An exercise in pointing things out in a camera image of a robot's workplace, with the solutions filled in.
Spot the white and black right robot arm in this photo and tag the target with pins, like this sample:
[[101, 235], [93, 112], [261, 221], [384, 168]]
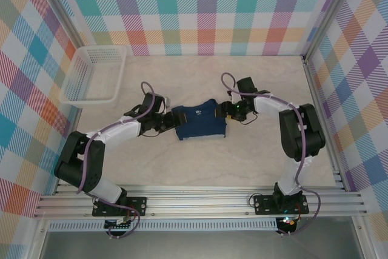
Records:
[[291, 177]]

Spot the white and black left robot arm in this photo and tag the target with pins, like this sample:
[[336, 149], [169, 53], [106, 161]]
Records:
[[121, 131]]

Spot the grey metal panel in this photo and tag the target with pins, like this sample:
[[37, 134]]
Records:
[[197, 245]]

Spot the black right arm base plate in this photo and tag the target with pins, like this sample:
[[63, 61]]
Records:
[[263, 204]]

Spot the small connector board with light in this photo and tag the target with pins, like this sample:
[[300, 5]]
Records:
[[288, 222]]

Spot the white perforated plastic basket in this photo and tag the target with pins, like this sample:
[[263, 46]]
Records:
[[91, 74]]

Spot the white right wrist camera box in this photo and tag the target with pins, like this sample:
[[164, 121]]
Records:
[[234, 97]]

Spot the dark blue t-shirt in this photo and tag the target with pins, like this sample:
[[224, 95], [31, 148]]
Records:
[[200, 125]]

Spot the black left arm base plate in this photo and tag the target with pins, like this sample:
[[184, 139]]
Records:
[[138, 206]]

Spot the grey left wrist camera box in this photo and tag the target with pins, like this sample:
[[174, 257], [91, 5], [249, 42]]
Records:
[[167, 101]]

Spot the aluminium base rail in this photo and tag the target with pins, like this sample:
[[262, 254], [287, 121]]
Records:
[[197, 201]]

